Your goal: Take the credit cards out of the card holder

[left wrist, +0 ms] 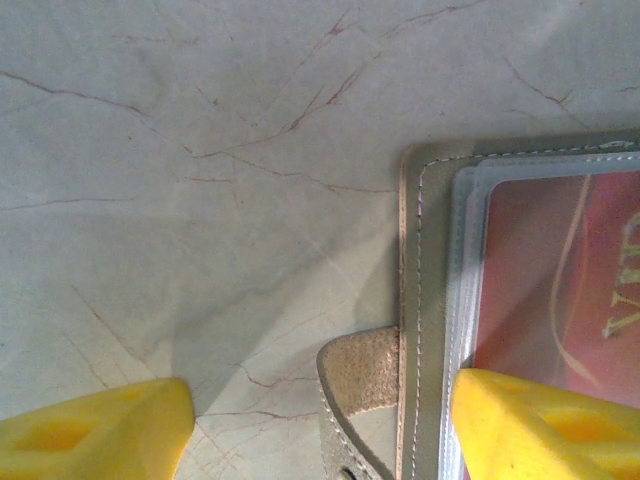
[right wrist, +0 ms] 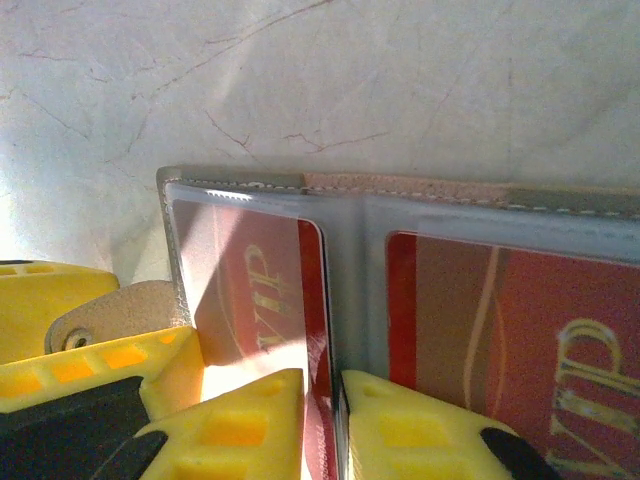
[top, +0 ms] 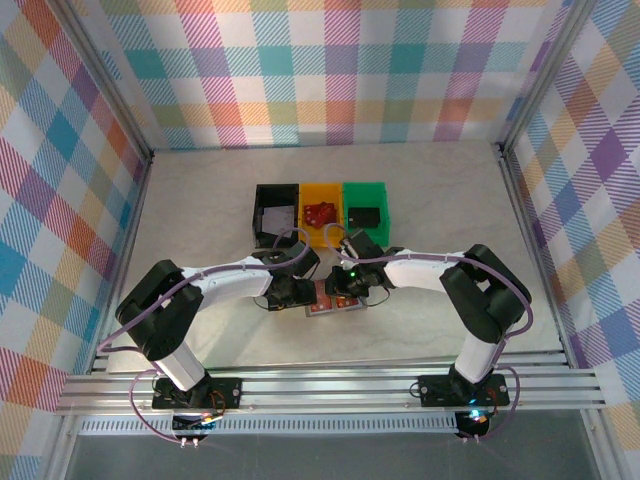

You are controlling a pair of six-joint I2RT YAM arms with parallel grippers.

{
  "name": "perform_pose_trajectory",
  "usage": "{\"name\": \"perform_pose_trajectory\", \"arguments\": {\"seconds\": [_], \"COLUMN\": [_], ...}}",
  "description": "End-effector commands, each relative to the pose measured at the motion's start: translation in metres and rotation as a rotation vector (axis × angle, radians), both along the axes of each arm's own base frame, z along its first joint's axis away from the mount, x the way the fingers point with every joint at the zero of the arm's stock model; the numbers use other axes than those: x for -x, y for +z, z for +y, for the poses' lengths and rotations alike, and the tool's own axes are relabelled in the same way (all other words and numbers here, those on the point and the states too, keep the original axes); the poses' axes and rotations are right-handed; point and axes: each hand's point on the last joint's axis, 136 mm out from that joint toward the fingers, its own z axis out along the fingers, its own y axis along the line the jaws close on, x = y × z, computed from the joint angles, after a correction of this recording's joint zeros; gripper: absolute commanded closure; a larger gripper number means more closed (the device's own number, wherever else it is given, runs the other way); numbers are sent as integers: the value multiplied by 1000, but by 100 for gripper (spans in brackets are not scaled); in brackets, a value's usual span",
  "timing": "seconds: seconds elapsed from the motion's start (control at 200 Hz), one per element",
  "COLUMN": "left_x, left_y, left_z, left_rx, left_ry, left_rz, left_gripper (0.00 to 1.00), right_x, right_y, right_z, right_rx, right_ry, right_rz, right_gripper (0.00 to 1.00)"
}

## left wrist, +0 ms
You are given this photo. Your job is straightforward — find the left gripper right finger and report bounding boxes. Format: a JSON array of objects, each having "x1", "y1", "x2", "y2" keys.
[{"x1": 452, "y1": 368, "x2": 640, "y2": 480}]

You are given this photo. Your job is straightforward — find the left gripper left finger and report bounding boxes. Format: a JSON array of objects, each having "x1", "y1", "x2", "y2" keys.
[{"x1": 0, "y1": 377, "x2": 194, "y2": 480}]

